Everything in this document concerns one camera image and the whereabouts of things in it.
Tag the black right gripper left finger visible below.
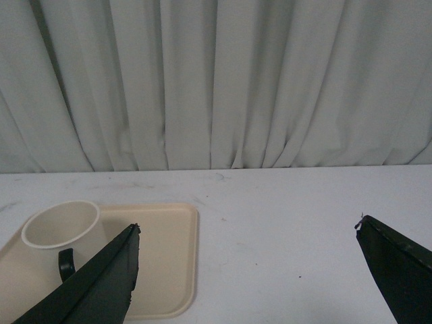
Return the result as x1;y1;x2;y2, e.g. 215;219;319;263
14;223;140;323

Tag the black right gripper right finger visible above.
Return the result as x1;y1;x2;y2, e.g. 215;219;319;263
354;215;431;323

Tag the white smiley mug black handle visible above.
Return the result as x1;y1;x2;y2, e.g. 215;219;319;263
21;200;109;288

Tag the beige plastic tray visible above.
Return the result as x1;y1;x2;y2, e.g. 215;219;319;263
1;203;198;323

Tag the white pleated curtain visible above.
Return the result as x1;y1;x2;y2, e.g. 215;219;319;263
1;1;431;173

